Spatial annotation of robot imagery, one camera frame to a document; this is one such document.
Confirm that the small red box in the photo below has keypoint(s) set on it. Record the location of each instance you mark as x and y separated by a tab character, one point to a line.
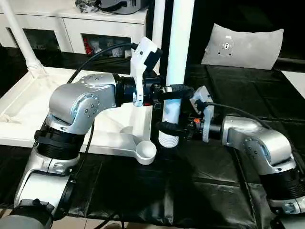
88	47

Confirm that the white plastic table top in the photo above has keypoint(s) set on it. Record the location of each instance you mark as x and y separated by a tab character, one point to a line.
23	107

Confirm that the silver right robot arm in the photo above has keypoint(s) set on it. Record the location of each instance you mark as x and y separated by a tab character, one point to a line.
257	143

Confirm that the grey round bag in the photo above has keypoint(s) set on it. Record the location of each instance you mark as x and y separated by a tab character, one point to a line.
124	6

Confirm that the black floor mat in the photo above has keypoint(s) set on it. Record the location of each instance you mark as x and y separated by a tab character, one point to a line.
214	179

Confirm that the white plastic table leg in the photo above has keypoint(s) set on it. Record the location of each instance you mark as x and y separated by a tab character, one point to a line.
158	35
23	40
178	47

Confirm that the white glass-door cabinet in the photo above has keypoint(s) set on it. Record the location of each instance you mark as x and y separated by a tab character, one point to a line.
71	26

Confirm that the grey printed cushion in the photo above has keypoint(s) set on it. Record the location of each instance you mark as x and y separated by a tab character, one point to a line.
247	47

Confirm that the white flat panel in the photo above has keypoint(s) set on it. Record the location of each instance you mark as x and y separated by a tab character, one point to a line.
297	81

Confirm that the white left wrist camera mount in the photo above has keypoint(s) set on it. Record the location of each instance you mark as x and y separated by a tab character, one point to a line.
140	55

